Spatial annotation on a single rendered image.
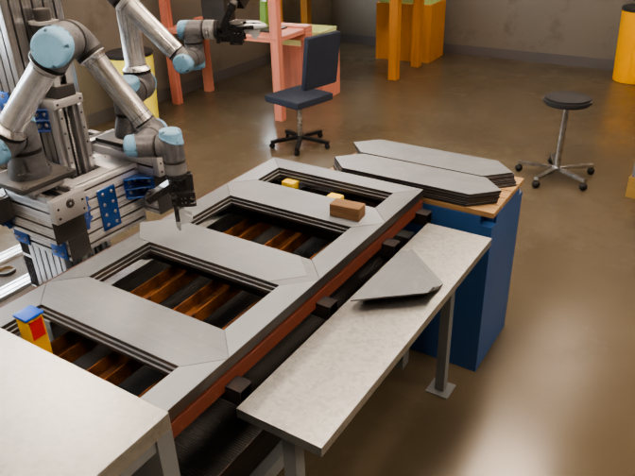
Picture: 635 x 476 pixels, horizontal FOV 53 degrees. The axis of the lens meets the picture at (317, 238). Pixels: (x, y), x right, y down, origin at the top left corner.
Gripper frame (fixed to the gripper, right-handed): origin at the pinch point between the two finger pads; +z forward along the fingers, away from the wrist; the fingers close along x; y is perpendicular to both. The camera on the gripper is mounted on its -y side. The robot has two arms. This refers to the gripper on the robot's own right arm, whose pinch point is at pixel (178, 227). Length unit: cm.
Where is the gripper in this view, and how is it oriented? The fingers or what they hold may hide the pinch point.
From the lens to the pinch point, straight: 228.8
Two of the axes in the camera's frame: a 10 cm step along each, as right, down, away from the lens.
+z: 0.3, 8.8, 4.8
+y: 9.6, -1.6, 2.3
